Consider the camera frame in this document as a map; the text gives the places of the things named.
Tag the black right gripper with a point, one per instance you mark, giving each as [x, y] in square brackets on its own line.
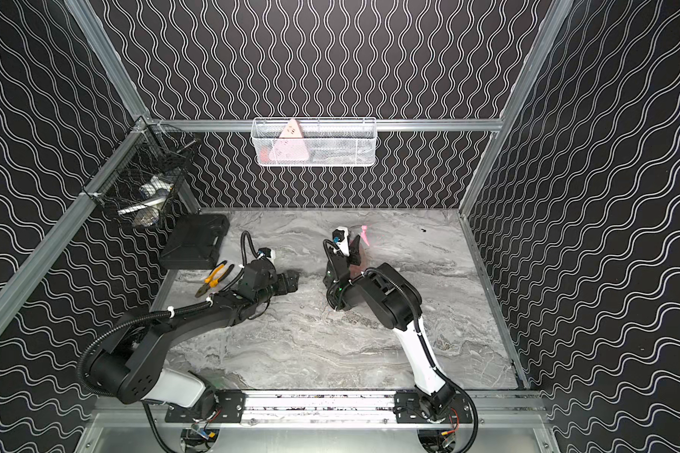
[332, 255]

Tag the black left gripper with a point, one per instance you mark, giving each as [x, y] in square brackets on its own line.
[283, 281]

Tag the pink grey spray nozzle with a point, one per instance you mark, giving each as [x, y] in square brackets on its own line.
[359, 241]

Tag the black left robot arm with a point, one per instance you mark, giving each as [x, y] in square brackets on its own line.
[127, 362]

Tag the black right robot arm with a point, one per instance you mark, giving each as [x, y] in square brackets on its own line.
[396, 303]

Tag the black plastic tool case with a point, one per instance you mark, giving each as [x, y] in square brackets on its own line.
[195, 242]

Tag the pink triangular card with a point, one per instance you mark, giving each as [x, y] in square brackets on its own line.
[290, 147]

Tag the white items in mesh basket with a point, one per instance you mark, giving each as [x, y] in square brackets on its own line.
[146, 212]

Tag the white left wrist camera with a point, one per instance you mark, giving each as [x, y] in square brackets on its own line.
[266, 252]

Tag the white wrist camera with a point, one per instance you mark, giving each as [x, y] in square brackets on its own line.
[340, 237]
[266, 252]

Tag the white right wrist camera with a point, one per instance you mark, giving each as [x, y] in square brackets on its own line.
[340, 237]

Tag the yellow black handled pliers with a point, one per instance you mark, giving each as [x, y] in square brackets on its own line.
[217, 275]

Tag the clear plastic wall basket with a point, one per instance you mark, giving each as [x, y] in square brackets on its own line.
[332, 141]

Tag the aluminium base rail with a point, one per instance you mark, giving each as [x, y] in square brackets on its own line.
[371, 410]

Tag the black wire mesh basket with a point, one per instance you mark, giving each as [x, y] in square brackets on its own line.
[162, 151]

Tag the aluminium frame post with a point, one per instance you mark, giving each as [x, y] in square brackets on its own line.
[100, 43]

